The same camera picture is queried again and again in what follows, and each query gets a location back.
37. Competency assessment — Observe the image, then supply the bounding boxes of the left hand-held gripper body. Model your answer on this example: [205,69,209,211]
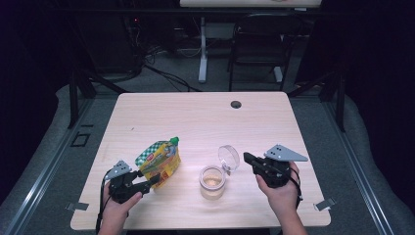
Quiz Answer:
[104,159,145,205]

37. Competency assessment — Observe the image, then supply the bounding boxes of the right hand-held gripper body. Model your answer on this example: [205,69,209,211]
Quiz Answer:
[258,143,309,189]

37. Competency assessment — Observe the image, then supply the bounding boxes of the yellow spouted pouch green cap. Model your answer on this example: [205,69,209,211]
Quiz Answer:
[134,135,182,190]

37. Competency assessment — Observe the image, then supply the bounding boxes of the clear glass jar hinged lid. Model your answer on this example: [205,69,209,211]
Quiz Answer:
[198,144,242,201]

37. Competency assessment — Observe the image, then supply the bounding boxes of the person's left hand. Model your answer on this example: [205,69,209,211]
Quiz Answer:
[101,182,144,223]

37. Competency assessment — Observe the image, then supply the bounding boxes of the person's right hand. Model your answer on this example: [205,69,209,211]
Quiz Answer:
[255,162,300,216]

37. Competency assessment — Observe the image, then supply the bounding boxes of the grey tape strip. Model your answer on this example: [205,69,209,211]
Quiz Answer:
[313,197,337,212]
[66,202,90,212]

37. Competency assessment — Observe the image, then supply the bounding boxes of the white desk foot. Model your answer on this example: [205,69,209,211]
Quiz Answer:
[272,66,285,83]

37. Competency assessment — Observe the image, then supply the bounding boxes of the black folding chair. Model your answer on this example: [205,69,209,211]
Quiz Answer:
[226,13,305,93]

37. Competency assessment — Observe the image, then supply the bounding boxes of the white desk leg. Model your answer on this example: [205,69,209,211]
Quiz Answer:
[198,17,209,84]

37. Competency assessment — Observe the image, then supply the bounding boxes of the dark equipment with red light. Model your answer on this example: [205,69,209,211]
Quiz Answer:
[124,14,145,68]

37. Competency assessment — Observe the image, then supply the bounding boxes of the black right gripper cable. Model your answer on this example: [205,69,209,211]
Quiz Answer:
[288,166,304,211]

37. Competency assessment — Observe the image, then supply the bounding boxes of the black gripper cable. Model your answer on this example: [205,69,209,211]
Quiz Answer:
[288,166,304,211]
[95,168,114,235]

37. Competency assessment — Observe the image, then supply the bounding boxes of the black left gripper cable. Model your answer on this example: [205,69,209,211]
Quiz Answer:
[95,168,114,235]

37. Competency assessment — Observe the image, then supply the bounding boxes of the aluminium floor rail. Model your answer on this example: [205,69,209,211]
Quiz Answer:
[2,97,96,235]
[322,97,396,235]

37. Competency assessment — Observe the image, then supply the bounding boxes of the black metal frame stand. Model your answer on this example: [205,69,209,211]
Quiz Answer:
[67,63,129,130]
[287,69,347,133]

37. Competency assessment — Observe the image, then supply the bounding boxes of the black floor cables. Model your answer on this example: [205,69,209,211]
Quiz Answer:
[142,48,203,93]

